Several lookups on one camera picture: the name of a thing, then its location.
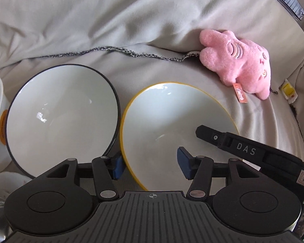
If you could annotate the beige sofa cover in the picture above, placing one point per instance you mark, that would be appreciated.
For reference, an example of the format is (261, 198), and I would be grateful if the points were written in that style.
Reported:
(65, 17)

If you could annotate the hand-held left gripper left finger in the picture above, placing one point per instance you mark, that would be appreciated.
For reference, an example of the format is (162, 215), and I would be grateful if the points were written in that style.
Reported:
(116, 168)

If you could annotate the yellow-rimmed white bowl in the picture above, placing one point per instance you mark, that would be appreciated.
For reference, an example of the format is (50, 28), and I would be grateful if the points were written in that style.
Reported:
(162, 121)

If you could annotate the pink plush toy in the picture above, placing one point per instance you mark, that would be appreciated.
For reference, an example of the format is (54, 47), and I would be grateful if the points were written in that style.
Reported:
(238, 60)

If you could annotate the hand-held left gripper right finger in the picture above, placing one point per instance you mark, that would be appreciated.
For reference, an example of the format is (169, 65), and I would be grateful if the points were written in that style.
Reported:
(183, 162)

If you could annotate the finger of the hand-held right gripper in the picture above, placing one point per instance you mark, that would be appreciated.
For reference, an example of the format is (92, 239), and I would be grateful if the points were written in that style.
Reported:
(217, 139)

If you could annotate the white bowl black rim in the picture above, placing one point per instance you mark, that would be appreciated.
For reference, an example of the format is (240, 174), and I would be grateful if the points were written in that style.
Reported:
(60, 111)

